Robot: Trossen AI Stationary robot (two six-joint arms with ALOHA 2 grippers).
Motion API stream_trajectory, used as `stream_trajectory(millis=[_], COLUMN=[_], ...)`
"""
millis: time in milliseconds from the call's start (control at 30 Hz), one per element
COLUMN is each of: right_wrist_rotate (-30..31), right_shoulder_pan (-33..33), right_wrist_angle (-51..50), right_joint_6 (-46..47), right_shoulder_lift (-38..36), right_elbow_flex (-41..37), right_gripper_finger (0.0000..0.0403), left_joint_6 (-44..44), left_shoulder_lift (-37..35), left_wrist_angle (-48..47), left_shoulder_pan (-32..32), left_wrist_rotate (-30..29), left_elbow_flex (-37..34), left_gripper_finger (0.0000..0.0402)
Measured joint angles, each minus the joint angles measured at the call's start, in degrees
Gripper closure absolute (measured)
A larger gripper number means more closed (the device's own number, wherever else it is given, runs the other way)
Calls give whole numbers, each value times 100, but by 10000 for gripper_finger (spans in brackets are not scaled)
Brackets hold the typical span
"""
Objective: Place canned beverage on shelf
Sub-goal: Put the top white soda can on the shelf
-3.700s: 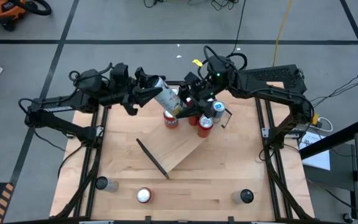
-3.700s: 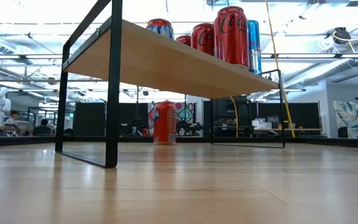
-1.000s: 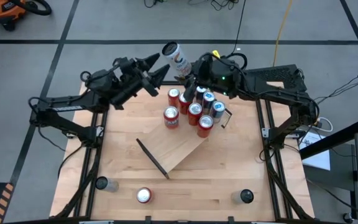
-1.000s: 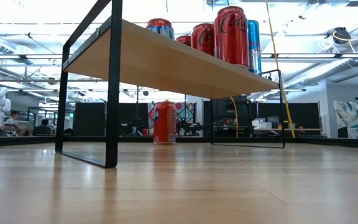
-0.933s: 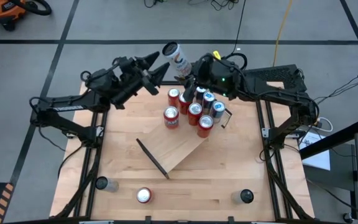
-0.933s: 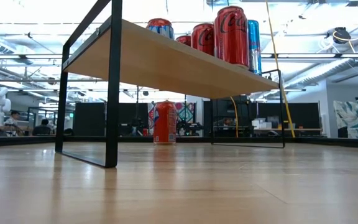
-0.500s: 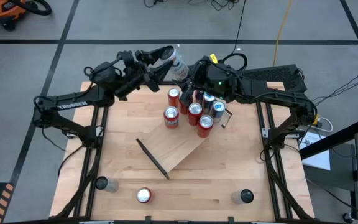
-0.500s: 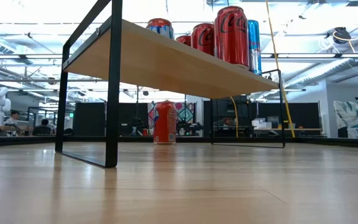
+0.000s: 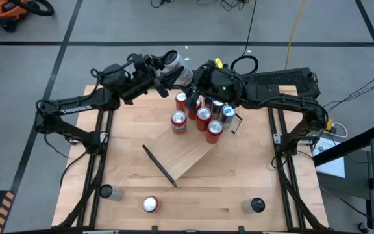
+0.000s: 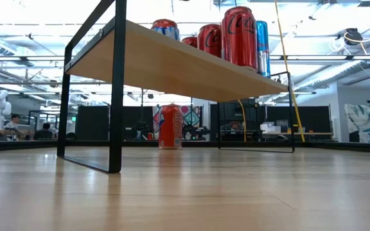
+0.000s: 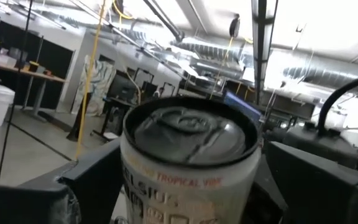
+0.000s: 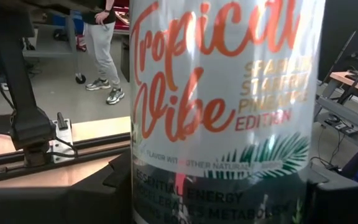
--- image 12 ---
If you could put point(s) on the grey metal rail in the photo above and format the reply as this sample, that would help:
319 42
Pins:
346 118

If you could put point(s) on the grey wheeled cart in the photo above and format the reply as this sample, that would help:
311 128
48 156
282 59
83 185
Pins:
73 46

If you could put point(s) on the person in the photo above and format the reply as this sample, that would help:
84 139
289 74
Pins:
102 56

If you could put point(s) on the black aluminium table frame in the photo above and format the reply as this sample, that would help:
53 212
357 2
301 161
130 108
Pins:
89 149

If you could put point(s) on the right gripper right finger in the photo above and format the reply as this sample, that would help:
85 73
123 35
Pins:
337 205

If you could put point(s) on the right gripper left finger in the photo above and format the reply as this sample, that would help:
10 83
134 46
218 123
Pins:
57 202

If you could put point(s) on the blue crate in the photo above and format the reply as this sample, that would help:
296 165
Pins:
70 21

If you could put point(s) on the white slim can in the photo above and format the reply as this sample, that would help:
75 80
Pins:
222 93

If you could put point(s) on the black partition panel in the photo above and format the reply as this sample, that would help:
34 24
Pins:
346 31

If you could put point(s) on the wooden top desk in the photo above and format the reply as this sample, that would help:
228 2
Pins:
353 82

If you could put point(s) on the red shelf unit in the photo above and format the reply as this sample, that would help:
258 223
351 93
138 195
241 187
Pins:
121 15

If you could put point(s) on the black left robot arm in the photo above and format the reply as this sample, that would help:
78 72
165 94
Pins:
20 93

